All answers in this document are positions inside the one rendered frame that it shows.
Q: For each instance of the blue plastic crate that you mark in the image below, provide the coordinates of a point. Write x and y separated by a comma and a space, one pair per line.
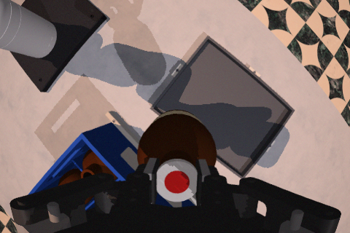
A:
111, 147

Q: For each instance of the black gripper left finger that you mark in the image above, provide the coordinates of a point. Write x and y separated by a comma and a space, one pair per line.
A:
63, 206

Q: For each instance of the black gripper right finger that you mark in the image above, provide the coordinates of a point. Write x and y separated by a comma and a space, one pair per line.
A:
223, 204

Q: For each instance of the brown bottle with white and red cap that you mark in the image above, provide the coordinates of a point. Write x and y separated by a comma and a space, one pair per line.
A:
178, 138

